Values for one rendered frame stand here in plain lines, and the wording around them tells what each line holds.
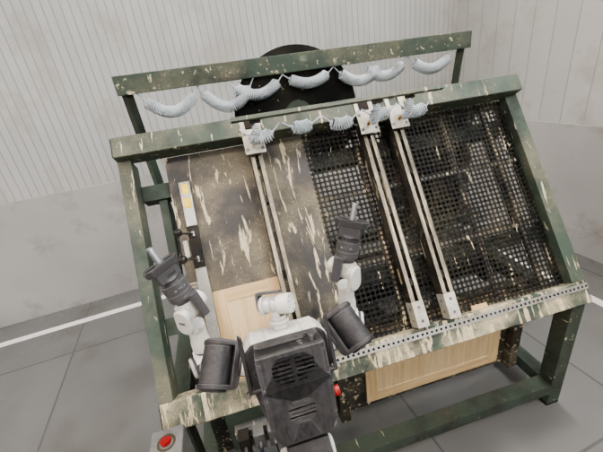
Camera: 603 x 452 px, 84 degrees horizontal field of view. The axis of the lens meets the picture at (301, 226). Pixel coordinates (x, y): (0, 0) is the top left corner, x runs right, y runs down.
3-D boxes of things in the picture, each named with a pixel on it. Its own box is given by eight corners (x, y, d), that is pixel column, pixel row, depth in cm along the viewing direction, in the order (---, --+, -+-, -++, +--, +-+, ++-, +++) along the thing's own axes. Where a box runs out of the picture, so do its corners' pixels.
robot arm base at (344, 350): (372, 340, 117) (377, 336, 107) (343, 361, 115) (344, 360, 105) (347, 304, 123) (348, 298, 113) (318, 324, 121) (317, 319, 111)
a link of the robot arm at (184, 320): (185, 293, 121) (194, 319, 128) (170, 310, 114) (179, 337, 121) (201, 296, 120) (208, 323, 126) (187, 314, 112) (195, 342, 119)
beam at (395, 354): (169, 425, 150) (162, 436, 140) (164, 397, 152) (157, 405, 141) (573, 300, 188) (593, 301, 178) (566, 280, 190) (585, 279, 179)
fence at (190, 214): (219, 385, 151) (218, 386, 147) (179, 185, 164) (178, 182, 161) (230, 381, 151) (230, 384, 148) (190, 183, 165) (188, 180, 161)
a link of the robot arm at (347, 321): (370, 334, 120) (371, 333, 107) (349, 350, 119) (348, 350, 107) (350, 308, 124) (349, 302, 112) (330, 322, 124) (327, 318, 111)
